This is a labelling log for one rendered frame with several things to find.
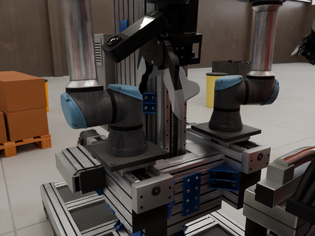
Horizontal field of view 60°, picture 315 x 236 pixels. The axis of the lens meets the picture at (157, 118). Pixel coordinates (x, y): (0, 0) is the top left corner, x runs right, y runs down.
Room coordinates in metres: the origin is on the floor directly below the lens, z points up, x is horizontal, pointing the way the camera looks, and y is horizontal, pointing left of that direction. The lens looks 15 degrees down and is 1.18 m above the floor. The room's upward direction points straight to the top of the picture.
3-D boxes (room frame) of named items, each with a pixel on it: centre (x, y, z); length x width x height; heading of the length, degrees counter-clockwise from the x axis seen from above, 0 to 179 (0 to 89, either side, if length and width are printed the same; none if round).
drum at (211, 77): (5.32, -1.15, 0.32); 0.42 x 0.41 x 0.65; 123
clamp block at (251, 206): (0.39, -0.19, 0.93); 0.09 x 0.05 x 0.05; 38
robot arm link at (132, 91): (0.92, 0.12, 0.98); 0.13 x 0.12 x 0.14; 122
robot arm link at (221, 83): (1.19, -0.32, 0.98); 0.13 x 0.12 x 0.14; 91
